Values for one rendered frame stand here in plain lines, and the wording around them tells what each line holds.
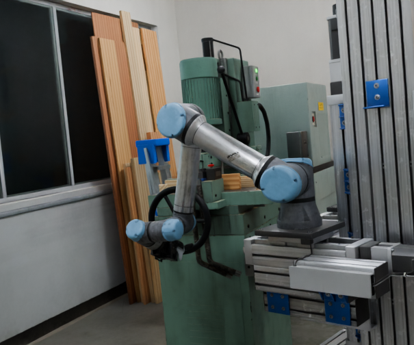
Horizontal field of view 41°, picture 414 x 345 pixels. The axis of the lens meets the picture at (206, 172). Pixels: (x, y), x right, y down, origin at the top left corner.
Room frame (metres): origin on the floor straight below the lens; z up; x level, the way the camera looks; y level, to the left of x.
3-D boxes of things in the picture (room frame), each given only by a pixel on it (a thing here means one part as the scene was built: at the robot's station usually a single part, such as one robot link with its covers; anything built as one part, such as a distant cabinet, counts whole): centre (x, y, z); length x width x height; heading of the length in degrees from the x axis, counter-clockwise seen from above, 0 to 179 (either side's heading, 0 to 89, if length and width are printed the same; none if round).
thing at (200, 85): (2.59, -0.01, 1.35); 0.18 x 0.18 x 0.31
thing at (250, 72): (2.82, -0.27, 1.40); 0.10 x 0.06 x 0.16; 156
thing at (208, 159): (2.61, -0.02, 1.03); 0.14 x 0.07 x 0.09; 156
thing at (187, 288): (2.70, -0.05, 0.36); 0.58 x 0.45 x 0.71; 156
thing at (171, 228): (1.94, 0.16, 0.83); 0.11 x 0.11 x 0.08; 65
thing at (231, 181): (2.50, -0.04, 0.94); 0.24 x 0.02 x 0.07; 66
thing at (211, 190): (2.39, 0.02, 0.92); 0.15 x 0.13 x 0.09; 66
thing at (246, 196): (2.47, -0.02, 0.87); 0.61 x 0.30 x 0.06; 66
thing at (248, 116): (2.72, -0.23, 1.23); 0.09 x 0.08 x 0.15; 156
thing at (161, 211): (2.53, 0.02, 0.82); 0.40 x 0.21 x 0.04; 66
